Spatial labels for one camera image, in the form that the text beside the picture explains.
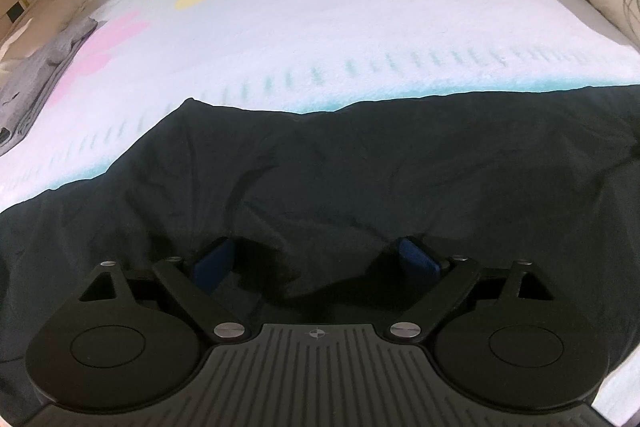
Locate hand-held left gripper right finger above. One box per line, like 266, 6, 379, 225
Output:
382, 236, 555, 346

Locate flower printed blanket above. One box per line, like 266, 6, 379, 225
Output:
0, 0, 640, 425

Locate folded grey garment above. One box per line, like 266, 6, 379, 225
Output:
0, 14, 99, 154

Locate black pants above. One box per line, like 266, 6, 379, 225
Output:
0, 88, 640, 427

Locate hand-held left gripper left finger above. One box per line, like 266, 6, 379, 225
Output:
79, 236, 249, 346

